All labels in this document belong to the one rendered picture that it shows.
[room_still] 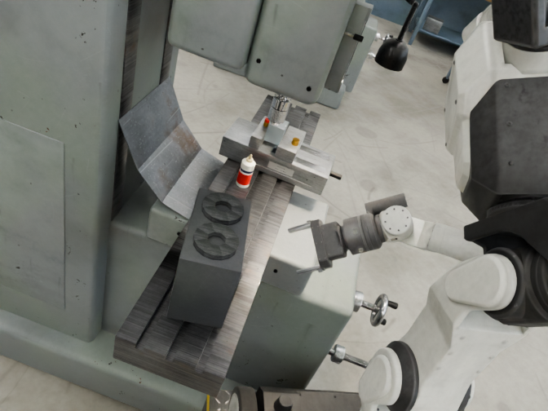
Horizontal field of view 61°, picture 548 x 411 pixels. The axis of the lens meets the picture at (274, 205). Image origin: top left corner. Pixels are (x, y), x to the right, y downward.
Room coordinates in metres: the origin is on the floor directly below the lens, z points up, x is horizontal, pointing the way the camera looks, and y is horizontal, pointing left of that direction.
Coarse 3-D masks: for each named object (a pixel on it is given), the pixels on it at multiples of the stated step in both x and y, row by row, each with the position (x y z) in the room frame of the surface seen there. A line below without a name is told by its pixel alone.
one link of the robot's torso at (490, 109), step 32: (480, 32) 0.83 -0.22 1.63; (480, 64) 0.78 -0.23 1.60; (512, 64) 0.78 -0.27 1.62; (544, 64) 0.76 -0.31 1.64; (448, 96) 0.90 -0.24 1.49; (480, 96) 0.76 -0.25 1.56; (512, 96) 0.74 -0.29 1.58; (544, 96) 0.74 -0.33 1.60; (448, 128) 0.87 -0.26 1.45; (480, 128) 0.73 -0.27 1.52; (512, 128) 0.71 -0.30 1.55; (544, 128) 0.71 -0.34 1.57; (480, 160) 0.69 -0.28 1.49; (512, 160) 0.67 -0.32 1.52; (544, 160) 0.67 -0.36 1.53; (480, 192) 0.69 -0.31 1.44; (512, 192) 0.65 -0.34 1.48; (544, 192) 0.65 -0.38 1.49
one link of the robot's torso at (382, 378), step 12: (384, 348) 0.64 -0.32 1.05; (372, 360) 0.64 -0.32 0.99; (384, 360) 0.61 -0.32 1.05; (396, 360) 0.60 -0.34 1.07; (372, 372) 0.61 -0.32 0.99; (384, 372) 0.59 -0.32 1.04; (396, 372) 0.58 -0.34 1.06; (360, 384) 0.62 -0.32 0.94; (372, 384) 0.59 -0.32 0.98; (384, 384) 0.57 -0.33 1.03; (396, 384) 0.56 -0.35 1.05; (360, 396) 0.59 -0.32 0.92; (372, 396) 0.57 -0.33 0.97; (384, 396) 0.56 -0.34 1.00; (396, 396) 0.55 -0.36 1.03; (360, 408) 0.63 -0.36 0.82; (372, 408) 0.57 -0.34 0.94; (384, 408) 0.58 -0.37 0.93
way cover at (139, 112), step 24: (168, 96) 1.24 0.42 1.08; (120, 120) 0.97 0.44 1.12; (144, 120) 1.08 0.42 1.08; (168, 120) 1.20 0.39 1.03; (144, 144) 1.04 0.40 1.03; (192, 144) 1.25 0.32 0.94; (144, 168) 0.99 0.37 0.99; (168, 168) 1.08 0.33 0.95; (192, 168) 1.17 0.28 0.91; (216, 168) 1.23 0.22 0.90; (168, 192) 1.01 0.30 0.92; (192, 192) 1.07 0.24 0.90
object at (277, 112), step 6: (270, 108) 1.11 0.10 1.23; (276, 108) 1.10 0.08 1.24; (282, 108) 1.10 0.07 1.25; (288, 108) 1.12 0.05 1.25; (270, 114) 1.10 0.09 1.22; (276, 114) 1.10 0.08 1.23; (282, 114) 1.10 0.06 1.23; (270, 120) 1.10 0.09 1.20; (276, 120) 1.10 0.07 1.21; (282, 120) 1.11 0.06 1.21
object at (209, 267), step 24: (216, 192) 0.78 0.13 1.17; (192, 216) 0.70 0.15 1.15; (216, 216) 0.71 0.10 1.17; (240, 216) 0.74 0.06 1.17; (192, 240) 0.64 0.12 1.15; (216, 240) 0.66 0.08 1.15; (240, 240) 0.68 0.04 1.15; (192, 264) 0.58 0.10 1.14; (216, 264) 0.60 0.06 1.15; (240, 264) 0.62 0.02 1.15; (192, 288) 0.59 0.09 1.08; (216, 288) 0.59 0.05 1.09; (168, 312) 0.58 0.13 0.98; (192, 312) 0.59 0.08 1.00; (216, 312) 0.60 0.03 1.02
